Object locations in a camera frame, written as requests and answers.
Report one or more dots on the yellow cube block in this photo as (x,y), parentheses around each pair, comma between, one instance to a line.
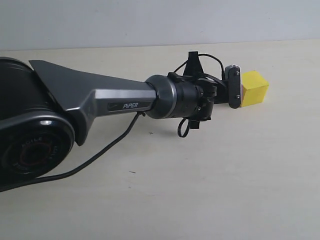
(254,88)

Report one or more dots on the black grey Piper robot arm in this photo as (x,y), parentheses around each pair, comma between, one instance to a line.
(46,109)

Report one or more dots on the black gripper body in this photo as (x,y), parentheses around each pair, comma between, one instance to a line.
(207,86)

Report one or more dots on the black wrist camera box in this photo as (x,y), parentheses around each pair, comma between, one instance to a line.
(234,82)

